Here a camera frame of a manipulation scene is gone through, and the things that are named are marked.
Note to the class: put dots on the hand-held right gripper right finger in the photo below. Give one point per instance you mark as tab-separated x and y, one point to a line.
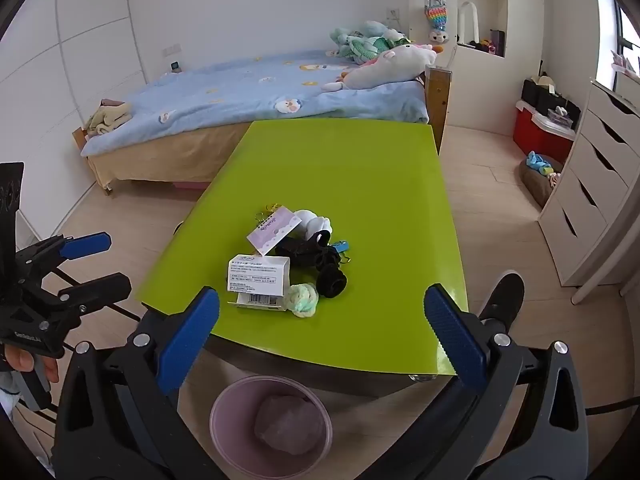
452	330

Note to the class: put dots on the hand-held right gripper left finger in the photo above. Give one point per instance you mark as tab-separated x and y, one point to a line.
192	330

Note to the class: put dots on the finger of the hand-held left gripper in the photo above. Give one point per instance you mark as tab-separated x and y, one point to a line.
100	287
85	245

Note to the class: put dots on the white cardboard box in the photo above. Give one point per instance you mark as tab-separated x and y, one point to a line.
257	275

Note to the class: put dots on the pink waste bin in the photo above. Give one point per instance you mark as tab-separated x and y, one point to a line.
225	425

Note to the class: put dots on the green and white sock ball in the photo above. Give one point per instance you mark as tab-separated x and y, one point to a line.
302	300

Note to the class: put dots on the pink and white card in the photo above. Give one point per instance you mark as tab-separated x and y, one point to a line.
272	230

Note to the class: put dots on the black sock bundle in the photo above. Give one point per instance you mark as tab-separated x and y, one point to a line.
300	250

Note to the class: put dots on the blue binder clip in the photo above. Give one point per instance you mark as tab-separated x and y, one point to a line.
341	246

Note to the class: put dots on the white sock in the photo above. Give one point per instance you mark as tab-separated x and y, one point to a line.
312	222

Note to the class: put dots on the person's left hand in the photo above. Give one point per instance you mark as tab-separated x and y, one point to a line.
20	360

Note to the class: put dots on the person's black shoe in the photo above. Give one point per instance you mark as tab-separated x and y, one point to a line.
502	300

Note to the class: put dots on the beige bed sheet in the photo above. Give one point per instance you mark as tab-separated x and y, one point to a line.
165	152

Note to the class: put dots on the beige folded towel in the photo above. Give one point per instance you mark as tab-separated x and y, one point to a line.
107	117

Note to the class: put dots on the crumpled pale plastic bag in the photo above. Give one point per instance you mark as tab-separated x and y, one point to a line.
290	425

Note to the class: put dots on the yellow rolled tape measure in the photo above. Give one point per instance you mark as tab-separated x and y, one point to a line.
270	208

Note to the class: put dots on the white pole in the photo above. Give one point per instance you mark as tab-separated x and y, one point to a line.
605	280

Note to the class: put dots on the brown floor basket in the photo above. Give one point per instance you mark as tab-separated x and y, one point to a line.
535	185

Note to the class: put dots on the white wardrobe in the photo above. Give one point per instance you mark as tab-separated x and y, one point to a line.
60	60

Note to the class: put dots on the light blue toy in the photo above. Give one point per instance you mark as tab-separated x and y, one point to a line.
539	161

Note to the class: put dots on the white drawer dresser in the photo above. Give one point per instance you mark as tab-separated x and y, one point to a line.
590	190

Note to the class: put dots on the red storage box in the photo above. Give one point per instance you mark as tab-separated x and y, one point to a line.
535	135

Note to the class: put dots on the light blue printed blanket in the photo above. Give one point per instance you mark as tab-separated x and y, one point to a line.
240	85

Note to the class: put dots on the bed with blue blanket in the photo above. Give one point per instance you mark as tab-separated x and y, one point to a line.
439	100

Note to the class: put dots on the black bag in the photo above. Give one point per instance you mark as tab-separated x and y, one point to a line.
537	95

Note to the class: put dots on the white unicorn plush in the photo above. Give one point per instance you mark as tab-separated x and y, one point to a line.
385	67

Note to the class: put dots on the dark shelf items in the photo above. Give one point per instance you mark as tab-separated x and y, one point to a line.
492	42

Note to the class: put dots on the small hanging plush toy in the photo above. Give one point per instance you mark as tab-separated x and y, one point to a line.
440	36

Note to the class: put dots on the green knitted plush toy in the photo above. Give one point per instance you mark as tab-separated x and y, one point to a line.
372	46

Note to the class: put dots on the white arch ornament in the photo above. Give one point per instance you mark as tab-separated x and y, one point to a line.
462	22

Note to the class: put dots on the teal plush toy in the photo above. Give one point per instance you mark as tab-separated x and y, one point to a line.
345	40

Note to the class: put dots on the window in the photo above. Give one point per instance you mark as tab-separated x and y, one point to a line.
625	25

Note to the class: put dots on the white wall socket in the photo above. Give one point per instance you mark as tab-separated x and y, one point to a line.
170	51
395	14

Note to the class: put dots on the white wall shelf niche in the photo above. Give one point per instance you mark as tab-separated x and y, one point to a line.
492	10

